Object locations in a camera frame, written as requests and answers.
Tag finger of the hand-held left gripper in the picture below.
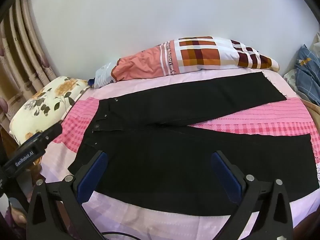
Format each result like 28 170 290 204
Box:
41 121 63 142

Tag pink checked bedsheet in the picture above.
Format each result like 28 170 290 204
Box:
40 69 320 240

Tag cream floral pillow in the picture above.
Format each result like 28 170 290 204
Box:
9 76 90 145

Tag beige floral curtain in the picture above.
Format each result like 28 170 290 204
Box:
0 0 58 130

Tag black cable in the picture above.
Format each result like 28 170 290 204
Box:
100 230 150 240

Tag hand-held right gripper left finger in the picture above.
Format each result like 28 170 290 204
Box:
26 150 109 240

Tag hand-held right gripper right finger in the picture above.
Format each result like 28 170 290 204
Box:
211 150 293 240

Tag tan cloth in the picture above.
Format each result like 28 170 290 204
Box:
301 99 320 123

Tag purple floral cloth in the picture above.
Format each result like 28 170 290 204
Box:
0 195 28 230

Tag black pants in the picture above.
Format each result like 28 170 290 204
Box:
68 71 320 217

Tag blue plaid cloth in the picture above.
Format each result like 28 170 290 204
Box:
284 34 320 103

